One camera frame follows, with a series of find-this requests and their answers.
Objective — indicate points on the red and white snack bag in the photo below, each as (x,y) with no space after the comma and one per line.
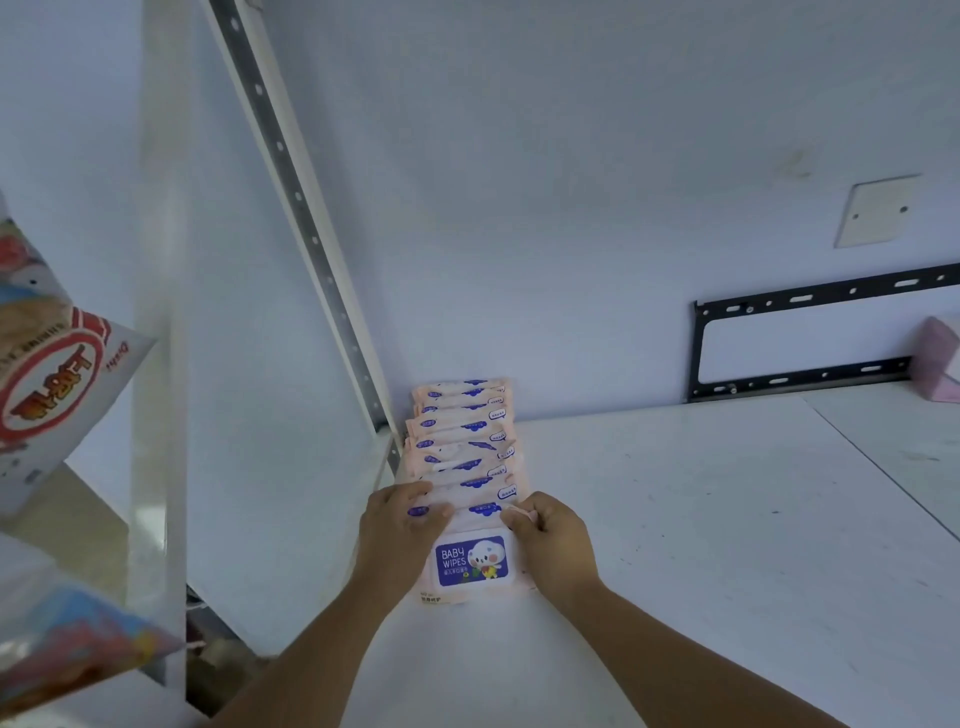
(52,375)

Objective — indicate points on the pink box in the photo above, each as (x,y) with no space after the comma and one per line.
(937,364)

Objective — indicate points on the person's left hand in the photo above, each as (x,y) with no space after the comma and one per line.
(394,544)

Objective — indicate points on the person's left forearm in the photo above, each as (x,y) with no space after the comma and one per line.
(315,660)

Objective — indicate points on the person's right hand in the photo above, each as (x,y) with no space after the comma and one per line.
(559,551)

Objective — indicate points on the person's right forearm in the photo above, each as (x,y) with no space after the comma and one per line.
(675,667)

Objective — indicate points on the black metal wall bracket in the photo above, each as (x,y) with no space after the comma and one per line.
(825,289)

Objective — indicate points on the person's right thumb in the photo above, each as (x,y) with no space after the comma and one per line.
(525,532)

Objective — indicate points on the white shelf post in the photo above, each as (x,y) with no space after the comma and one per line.
(159,337)

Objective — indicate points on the white blank wall plate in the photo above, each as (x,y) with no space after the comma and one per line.
(876,212)

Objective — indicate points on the row of pink wipes packs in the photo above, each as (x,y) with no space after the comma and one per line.
(463,439)

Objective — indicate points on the pink baby wipes packet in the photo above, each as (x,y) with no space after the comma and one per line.
(472,559)

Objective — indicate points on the colourful plastic snack packet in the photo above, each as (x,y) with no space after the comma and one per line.
(67,637)

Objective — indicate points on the grey perforated metal rail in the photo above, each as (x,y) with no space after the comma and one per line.
(300,202)

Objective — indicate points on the person's left thumb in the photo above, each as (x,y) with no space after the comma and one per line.
(435,517)

